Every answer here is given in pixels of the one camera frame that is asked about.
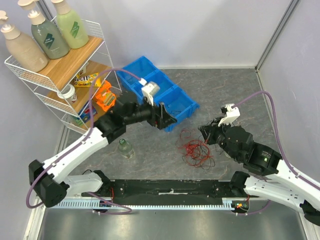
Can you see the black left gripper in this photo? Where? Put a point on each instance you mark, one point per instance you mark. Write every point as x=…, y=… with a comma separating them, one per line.
x=160, y=117

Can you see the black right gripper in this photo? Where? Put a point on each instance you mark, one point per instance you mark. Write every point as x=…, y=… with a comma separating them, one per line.
x=207, y=133

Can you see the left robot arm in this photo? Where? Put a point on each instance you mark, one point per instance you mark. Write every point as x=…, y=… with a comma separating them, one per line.
x=51, y=180

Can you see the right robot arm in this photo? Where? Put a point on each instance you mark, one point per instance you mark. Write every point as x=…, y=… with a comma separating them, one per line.
x=268, y=175

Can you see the blue plastic bin near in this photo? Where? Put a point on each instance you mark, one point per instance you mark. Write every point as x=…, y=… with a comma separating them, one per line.
x=178, y=104

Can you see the blue plastic bin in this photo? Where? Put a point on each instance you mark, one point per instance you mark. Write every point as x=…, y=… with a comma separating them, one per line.
x=178, y=104
x=157, y=77
x=141, y=67

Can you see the blue plastic bin middle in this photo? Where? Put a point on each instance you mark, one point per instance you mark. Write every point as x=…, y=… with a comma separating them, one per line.
x=157, y=77

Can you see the clear glass bottle left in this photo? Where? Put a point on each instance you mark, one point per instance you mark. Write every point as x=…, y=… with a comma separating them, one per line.
x=125, y=148

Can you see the blue plastic bin far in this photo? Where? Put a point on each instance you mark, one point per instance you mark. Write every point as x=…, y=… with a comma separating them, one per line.
x=141, y=67

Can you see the orange snack box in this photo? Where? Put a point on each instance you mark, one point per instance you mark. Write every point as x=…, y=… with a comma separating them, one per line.
x=104, y=97

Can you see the blue green sponge pack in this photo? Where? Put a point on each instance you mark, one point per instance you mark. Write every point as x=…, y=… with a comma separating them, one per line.
x=84, y=116

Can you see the yellow candy bag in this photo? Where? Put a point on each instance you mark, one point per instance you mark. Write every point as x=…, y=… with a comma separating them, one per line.
x=87, y=81

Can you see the white paper cup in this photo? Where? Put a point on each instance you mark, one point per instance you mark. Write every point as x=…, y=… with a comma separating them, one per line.
x=68, y=94

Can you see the light green pump bottle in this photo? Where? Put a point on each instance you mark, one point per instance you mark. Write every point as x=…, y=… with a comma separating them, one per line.
x=70, y=24

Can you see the grey green pump bottle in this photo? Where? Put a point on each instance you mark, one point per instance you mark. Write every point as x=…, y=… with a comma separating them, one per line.
x=44, y=32

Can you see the beige pump bottle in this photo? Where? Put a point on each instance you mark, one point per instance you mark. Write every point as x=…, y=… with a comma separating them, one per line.
x=22, y=47

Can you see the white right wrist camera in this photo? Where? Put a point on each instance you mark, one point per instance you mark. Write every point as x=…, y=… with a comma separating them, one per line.
x=230, y=113

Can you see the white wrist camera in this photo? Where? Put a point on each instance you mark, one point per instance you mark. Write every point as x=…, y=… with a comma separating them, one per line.
x=149, y=90
x=230, y=113

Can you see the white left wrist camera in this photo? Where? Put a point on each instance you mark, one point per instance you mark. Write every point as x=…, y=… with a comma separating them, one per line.
x=149, y=90

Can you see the slotted cable duct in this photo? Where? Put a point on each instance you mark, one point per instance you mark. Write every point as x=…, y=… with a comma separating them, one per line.
x=94, y=203

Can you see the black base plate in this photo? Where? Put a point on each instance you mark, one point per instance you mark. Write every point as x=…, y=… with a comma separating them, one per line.
x=120, y=188

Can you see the white wire shelf rack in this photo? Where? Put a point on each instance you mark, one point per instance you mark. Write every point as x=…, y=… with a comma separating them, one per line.
x=48, y=83

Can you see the aluminium corner post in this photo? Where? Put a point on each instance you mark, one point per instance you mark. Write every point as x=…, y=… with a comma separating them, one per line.
x=277, y=32

